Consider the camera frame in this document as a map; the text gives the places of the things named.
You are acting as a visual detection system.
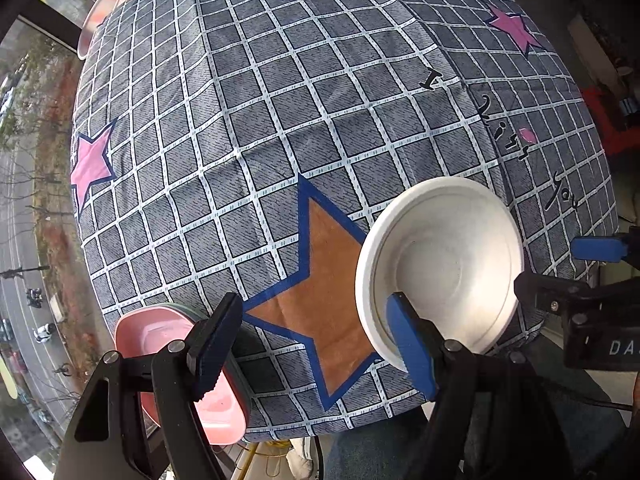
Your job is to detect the checked star-print tablecloth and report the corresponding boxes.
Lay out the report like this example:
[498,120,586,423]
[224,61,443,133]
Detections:
[70,0,621,443]

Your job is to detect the white bowl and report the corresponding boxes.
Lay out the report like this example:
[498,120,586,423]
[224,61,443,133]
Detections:
[361,195,501,366]
[356,200,481,372]
[367,176,525,356]

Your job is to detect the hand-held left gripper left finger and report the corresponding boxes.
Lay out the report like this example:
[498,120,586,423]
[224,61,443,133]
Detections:
[55,292,244,480]

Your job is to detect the pink plastic container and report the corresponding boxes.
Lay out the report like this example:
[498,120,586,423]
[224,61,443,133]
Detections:
[115,307,248,446]

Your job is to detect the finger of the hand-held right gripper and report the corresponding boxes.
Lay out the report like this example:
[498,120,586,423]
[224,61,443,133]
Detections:
[571,227,640,265]
[514,269,601,313]

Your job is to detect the red plastic stool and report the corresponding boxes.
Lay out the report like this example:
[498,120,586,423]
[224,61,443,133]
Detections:
[582,87,633,156]

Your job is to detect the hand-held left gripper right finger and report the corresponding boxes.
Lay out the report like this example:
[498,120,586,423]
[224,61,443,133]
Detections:
[387,292,556,480]

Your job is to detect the person's legs in jeans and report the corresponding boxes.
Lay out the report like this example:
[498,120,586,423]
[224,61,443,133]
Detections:
[325,420,431,480]

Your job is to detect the black cable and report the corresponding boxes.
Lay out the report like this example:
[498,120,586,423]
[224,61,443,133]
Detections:
[542,379,628,411]

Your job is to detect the pink plastic basin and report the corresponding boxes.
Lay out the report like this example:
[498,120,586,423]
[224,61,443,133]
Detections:
[77,0,136,58]

